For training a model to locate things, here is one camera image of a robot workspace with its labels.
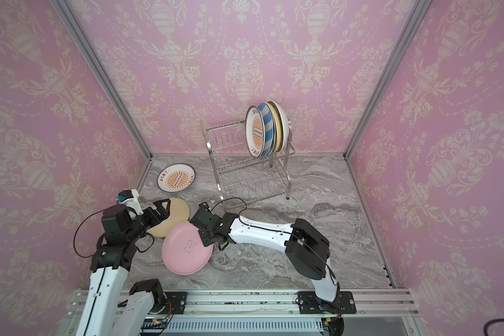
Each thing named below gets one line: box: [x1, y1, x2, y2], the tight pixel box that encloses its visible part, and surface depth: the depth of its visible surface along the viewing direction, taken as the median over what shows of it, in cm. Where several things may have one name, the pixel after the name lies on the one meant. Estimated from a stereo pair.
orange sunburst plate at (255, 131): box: [245, 105, 266, 159], surface depth 85 cm
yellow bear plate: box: [265, 102, 283, 154], surface depth 74 cm
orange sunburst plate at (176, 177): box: [156, 163, 196, 193], surface depth 112 cm
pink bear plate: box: [161, 221, 214, 276], surface depth 83 cm
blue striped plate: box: [257, 102, 276, 157], surface depth 75 cm
